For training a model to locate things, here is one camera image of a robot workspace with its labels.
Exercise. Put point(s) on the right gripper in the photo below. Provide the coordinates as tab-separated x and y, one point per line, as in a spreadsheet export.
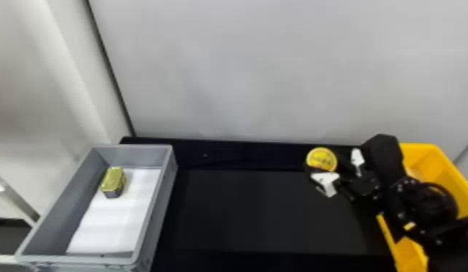
362	187

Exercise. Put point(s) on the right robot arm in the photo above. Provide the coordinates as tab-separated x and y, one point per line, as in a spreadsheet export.
431	207

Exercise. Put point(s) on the yellow can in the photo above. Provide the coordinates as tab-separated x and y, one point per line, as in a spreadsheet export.
321	158

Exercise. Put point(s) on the yellow box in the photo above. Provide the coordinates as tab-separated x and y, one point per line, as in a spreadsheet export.
433	163

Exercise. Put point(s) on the yellow rectangular tin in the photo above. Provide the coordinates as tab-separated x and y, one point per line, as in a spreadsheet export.
113	181

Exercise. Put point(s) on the white foam liner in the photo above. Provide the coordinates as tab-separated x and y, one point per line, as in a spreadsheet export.
116	220

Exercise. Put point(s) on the grey crate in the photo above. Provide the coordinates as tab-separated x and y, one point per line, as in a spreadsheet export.
59	218

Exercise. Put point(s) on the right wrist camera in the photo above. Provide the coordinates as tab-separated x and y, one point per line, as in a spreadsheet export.
383	157

